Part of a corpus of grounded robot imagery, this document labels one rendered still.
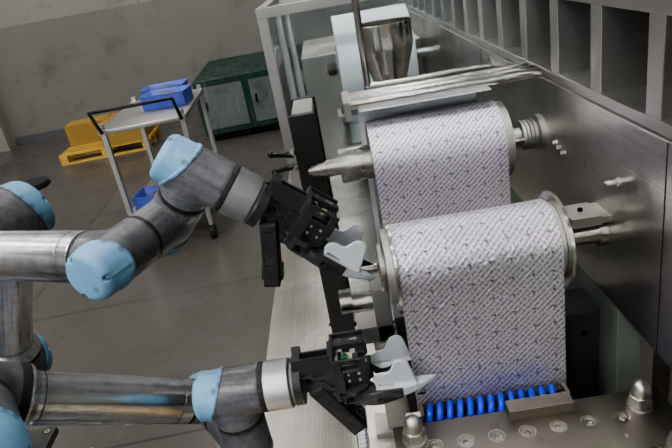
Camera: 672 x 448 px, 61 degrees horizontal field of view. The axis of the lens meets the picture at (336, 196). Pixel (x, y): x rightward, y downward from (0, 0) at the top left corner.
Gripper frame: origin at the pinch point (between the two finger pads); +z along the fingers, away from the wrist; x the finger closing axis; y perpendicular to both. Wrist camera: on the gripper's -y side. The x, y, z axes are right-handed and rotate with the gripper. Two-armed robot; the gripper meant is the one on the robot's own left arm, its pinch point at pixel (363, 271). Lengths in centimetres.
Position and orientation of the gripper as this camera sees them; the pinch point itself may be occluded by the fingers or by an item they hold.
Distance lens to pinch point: 90.9
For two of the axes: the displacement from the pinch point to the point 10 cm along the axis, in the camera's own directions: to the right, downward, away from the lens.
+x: -0.4, -3.8, 9.3
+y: 5.1, -8.0, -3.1
